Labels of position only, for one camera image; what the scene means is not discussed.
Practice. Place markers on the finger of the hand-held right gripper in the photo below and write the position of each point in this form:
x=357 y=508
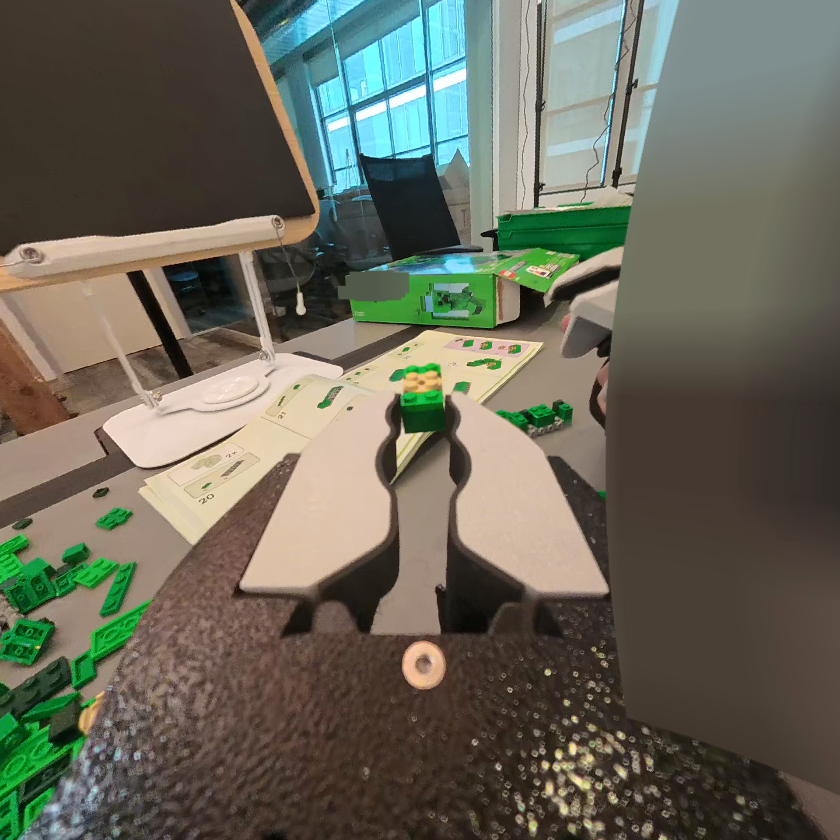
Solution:
x=587 y=272
x=590 y=318

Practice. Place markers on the green plastic crate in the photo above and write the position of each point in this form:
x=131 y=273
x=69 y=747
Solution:
x=564 y=229

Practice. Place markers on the green toy set box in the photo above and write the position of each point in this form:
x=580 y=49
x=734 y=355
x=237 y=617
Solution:
x=459 y=295

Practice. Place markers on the black light stand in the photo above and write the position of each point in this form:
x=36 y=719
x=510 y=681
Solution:
x=623 y=98
x=539 y=98

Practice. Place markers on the white cardboard box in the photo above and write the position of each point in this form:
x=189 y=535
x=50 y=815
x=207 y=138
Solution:
x=454 y=172

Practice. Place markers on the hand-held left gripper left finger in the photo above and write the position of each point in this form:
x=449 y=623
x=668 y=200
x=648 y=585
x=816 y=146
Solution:
x=321 y=499

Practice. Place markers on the black office chair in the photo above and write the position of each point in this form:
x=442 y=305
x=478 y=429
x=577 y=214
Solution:
x=407 y=203

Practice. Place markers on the tan round plate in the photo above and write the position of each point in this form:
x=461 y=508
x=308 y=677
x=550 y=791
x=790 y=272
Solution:
x=423 y=382

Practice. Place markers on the green toy brick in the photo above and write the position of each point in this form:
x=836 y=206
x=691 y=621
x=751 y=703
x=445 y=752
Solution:
x=423 y=413

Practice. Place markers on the small green brick assembly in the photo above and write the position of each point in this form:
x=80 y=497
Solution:
x=538 y=417

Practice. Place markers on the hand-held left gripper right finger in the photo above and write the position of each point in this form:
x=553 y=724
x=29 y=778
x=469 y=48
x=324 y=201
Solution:
x=518 y=505

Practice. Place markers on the pile of green bricks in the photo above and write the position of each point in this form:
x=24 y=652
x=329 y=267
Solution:
x=33 y=590

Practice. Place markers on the white stand with black panel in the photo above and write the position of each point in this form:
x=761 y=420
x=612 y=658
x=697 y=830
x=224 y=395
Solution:
x=131 y=98

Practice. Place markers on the pale instruction booklet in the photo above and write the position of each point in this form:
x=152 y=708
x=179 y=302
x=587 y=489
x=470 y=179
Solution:
x=282 y=420

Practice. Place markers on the black metal table leg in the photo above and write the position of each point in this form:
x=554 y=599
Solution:
x=157 y=321

